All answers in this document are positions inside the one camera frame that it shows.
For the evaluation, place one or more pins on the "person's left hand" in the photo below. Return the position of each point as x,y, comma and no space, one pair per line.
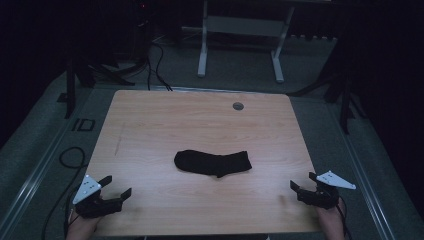
81,228

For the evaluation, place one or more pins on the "person's right hand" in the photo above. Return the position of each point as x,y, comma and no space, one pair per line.
331,223

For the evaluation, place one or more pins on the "metal floor rail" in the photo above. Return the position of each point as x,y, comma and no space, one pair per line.
363,173
36,173

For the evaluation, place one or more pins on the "black tripod stand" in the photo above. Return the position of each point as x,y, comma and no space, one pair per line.
80,76
340,90

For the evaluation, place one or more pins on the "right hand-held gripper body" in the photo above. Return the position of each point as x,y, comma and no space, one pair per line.
321,196

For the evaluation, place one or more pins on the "white metal stand frame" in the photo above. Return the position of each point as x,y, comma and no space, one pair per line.
243,26

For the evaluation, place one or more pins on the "grey round table grommet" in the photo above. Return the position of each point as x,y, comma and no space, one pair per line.
238,106

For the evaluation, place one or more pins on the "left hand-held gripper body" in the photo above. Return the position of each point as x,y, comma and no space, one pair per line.
96,205

